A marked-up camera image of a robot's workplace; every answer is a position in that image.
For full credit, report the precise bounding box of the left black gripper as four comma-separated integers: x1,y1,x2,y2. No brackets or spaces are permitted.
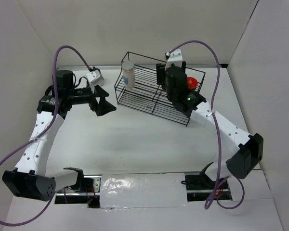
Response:
67,82,116,116

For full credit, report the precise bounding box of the red-lid sauce jar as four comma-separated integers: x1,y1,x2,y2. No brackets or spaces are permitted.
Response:
187,77,198,90

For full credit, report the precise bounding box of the white bottle silver cap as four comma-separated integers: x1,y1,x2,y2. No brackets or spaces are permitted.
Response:
121,61,135,90

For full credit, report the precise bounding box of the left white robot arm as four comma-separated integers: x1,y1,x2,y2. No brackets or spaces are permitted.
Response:
2,68,116,201

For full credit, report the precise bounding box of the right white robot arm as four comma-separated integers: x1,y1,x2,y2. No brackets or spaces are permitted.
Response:
156,64,264,189

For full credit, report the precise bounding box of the white glossy front panel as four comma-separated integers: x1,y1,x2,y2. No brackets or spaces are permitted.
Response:
100,173,189,209

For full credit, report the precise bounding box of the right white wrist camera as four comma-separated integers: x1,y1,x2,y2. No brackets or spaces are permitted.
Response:
165,49,183,70

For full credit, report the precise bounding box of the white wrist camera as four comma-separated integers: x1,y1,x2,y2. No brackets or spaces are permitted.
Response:
165,49,183,70
85,69,105,87

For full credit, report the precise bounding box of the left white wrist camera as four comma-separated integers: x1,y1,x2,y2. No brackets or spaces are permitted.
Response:
85,69,105,87

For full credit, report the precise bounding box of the black wire shelf rack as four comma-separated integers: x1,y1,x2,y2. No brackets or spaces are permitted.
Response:
114,51,206,126

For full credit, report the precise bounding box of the silver aluminium rail frame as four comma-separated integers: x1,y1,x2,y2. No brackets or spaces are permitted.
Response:
54,64,228,75

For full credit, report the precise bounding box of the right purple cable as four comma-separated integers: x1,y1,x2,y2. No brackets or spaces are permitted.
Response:
168,39,245,210

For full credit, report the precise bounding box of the purple cable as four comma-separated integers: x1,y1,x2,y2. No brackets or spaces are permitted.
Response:
0,45,96,227
168,39,245,210

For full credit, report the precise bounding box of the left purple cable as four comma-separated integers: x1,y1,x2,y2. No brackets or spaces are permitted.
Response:
0,45,96,227

